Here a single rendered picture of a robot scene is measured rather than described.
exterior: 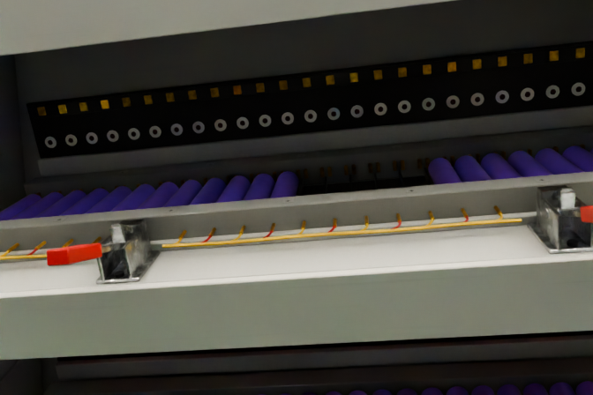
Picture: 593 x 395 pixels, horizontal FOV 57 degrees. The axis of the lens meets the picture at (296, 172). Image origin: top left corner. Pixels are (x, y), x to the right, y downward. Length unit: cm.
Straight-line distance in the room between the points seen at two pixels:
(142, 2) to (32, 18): 7
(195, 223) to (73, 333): 10
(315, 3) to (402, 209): 14
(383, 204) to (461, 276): 7
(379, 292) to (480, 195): 9
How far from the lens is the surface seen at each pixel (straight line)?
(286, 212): 36
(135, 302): 35
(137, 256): 36
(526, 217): 37
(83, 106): 54
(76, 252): 30
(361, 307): 33
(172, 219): 38
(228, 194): 41
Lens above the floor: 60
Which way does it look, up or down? level
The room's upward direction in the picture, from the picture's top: 5 degrees counter-clockwise
